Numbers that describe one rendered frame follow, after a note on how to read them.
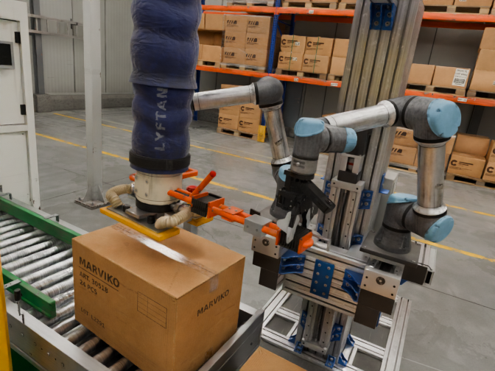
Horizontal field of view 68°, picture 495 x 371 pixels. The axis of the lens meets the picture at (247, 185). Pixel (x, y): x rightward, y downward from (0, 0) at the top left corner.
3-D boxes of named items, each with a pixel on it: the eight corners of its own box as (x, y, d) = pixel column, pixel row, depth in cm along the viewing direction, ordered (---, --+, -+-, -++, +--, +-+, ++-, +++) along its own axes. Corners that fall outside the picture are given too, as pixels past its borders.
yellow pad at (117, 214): (99, 212, 144) (99, 200, 143) (121, 206, 152) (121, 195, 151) (159, 242, 127) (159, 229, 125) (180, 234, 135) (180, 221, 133)
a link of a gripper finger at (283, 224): (274, 238, 111) (284, 209, 112) (291, 244, 108) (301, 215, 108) (269, 237, 109) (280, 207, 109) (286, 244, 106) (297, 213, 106)
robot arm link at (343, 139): (337, 123, 116) (309, 121, 111) (362, 129, 107) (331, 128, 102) (333, 147, 118) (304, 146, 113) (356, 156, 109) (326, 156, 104)
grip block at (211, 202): (188, 212, 130) (189, 196, 128) (207, 205, 137) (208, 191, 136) (206, 219, 125) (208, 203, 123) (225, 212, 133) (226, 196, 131)
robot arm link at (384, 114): (402, 90, 138) (290, 112, 120) (427, 93, 129) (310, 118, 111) (400, 120, 143) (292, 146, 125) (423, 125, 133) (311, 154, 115)
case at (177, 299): (74, 319, 164) (71, 238, 151) (145, 283, 196) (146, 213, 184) (171, 393, 133) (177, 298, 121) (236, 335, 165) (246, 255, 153)
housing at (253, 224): (241, 231, 119) (243, 218, 118) (253, 225, 125) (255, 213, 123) (260, 238, 116) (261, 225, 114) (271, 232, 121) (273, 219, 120)
